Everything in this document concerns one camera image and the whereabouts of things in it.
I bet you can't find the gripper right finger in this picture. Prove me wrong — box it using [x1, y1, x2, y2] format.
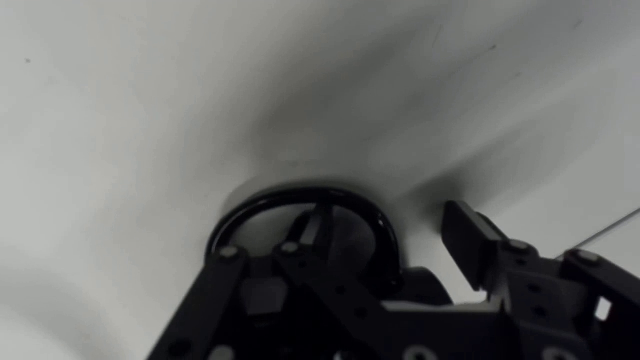
[442, 199, 640, 360]

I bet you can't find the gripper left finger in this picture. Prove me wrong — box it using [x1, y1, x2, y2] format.
[147, 204, 401, 360]

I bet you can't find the cup with black rim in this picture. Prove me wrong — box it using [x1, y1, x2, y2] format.
[206, 172, 453, 307]

